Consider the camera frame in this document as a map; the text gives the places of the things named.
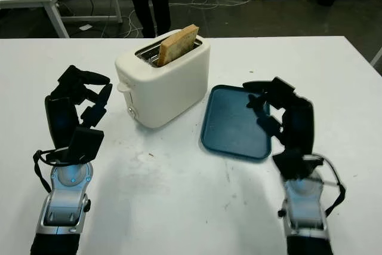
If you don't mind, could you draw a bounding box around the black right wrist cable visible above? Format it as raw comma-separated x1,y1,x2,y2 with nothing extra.
310,154,347,217

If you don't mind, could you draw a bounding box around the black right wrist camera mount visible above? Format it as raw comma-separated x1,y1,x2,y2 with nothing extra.
272,147,325,182

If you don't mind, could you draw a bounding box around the thin white desk cable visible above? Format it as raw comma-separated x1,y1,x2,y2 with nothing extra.
120,8,144,38

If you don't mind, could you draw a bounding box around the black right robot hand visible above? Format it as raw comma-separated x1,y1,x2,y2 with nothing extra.
242,76,316,160

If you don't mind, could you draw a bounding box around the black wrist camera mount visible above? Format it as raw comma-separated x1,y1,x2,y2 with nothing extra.
272,147,325,182
61,126,106,165

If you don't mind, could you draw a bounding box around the white toaster lever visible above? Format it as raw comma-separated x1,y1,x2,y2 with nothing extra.
116,81,134,93

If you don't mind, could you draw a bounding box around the tangled white floor cable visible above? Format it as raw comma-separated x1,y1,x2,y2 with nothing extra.
168,0,251,10

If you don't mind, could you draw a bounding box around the slice of brown bread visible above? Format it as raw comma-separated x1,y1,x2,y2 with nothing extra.
156,23,200,67

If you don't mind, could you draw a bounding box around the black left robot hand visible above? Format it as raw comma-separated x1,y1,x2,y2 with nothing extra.
44,64,113,150

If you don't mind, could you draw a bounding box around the blue plastic tray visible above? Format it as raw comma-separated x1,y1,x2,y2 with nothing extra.
199,84,274,164

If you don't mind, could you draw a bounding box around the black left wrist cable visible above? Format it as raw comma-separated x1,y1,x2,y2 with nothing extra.
32,147,88,193

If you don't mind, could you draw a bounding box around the white two-slot toaster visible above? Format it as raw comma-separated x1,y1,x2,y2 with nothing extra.
115,29,211,130

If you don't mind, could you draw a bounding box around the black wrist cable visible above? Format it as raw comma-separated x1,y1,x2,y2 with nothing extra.
310,154,347,217
32,147,88,193

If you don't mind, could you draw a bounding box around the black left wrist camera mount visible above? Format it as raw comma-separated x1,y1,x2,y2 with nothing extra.
61,126,106,165

